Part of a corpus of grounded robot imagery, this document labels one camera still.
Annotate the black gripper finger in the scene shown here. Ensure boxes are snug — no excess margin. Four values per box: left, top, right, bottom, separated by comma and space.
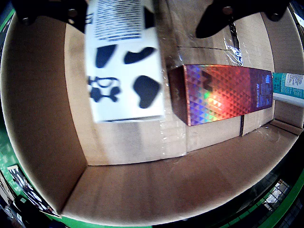
11, 0, 90, 34
196, 0, 289, 38

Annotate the white cow print box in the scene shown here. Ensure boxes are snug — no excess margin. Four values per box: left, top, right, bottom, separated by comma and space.
84, 0, 167, 123

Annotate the holographic brown box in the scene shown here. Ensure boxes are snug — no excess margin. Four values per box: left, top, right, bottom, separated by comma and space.
168, 64, 274, 126

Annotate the shallow cardboard tray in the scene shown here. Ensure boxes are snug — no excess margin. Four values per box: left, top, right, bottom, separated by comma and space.
0, 0, 304, 228

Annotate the white bottle teal label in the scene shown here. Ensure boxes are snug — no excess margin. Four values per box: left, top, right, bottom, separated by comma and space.
272, 72, 304, 107

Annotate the patterned printed card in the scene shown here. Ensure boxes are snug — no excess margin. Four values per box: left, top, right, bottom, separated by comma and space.
7, 166, 60, 217

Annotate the green metal shelf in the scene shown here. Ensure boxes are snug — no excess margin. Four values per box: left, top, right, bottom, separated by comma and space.
225, 166, 304, 228

